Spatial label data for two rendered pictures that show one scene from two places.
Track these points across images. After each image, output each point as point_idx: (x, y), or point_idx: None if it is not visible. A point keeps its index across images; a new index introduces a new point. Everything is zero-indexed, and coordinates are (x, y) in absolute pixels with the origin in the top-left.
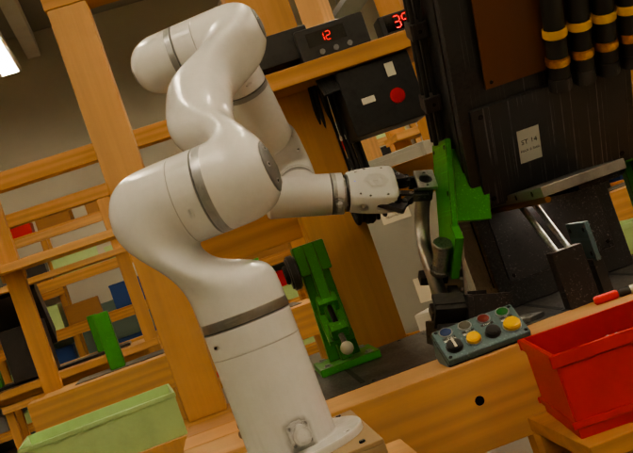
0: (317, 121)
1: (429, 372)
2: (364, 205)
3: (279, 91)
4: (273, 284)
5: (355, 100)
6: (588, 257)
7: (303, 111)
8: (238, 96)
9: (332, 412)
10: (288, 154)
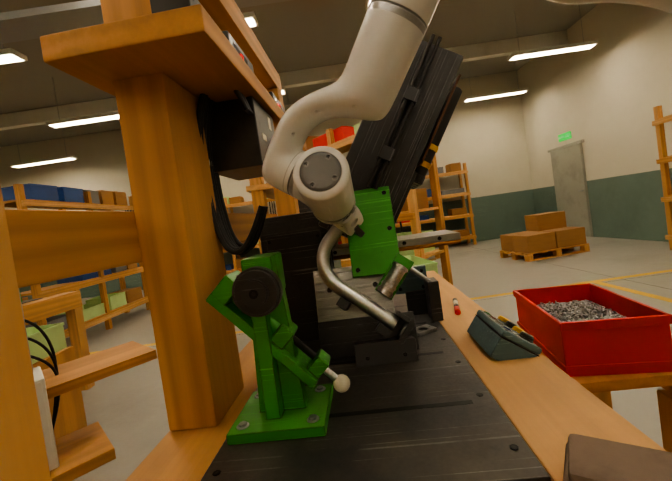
0: (199, 133)
1: (534, 365)
2: (354, 220)
3: (225, 71)
4: None
5: (260, 131)
6: (415, 289)
7: (191, 114)
8: (427, 21)
9: (627, 422)
10: (304, 137)
